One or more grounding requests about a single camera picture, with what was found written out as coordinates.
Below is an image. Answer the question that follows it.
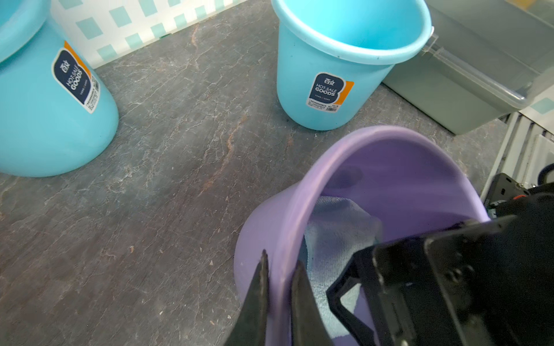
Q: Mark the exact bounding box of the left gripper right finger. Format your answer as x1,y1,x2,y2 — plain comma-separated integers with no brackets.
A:
291,261,333,346

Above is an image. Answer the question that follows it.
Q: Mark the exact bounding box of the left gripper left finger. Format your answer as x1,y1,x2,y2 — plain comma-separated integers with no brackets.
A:
224,250,269,346

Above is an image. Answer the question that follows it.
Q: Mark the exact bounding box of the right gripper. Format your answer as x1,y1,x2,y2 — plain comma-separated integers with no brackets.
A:
327,216,519,345

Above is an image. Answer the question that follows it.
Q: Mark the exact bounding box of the light green cloth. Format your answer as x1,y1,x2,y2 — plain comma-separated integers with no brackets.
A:
299,196,383,339

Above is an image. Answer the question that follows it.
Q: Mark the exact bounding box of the purple bucket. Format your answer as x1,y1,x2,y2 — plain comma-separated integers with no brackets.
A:
234,125,489,345

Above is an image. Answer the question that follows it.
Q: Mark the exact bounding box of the teal bucket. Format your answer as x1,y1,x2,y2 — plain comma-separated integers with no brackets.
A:
271,1,433,131
1,1,119,177

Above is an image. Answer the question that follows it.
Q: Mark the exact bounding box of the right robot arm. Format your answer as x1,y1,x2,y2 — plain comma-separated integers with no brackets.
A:
327,185,553,345

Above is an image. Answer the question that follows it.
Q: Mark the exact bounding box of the clear plastic storage box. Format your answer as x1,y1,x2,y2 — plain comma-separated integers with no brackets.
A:
385,0,553,135

